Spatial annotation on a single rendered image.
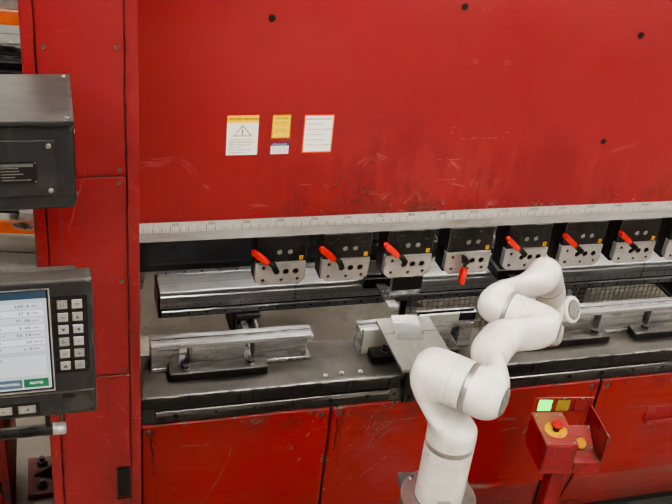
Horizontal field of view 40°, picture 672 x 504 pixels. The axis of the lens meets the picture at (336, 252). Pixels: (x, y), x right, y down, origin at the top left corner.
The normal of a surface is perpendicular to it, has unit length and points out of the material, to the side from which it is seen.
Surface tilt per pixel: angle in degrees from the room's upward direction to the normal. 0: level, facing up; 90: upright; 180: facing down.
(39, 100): 1
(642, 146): 90
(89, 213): 90
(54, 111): 1
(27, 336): 90
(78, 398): 90
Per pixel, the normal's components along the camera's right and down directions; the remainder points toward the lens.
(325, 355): 0.10, -0.86
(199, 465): 0.26, 0.52
